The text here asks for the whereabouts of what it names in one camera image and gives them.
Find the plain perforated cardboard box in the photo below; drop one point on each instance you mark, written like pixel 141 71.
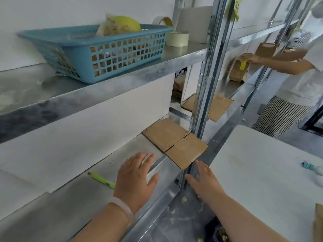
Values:
pixel 164 133

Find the pile of assorted small items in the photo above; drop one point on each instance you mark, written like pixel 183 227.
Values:
pixel 118 23

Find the green utility knife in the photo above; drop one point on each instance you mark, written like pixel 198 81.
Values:
pixel 101 179

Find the teal binder clip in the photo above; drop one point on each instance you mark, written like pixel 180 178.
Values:
pixel 306 165

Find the yellowish tape scrap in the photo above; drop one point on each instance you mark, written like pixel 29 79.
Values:
pixel 236 8

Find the black metal stand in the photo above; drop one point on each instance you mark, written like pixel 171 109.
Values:
pixel 314 120
pixel 262 110

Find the black white striped cloth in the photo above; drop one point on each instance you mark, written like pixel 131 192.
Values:
pixel 277 115

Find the yellow tape roll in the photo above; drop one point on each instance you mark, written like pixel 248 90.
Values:
pixel 243 66

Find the white tape roll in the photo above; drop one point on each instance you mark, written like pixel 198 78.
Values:
pixel 176 40

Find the person's left hand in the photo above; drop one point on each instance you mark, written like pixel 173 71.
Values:
pixel 131 183

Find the assembled brown cardboard box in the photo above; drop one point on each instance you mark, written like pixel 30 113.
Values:
pixel 236 73
pixel 265 50

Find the person's right forearm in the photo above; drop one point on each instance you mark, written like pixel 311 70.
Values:
pixel 247 224

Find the pile of beige paper scraps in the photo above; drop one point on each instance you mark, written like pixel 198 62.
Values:
pixel 184 199

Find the clear tape roll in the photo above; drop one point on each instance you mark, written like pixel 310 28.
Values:
pixel 166 21

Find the clear plastic bag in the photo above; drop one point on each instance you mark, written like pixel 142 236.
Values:
pixel 319 171

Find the another person's forearm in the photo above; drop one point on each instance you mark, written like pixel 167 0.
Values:
pixel 290 66

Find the person's right hand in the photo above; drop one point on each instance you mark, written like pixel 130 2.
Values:
pixel 209 189

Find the blue plastic basket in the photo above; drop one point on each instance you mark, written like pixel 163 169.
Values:
pixel 80 55

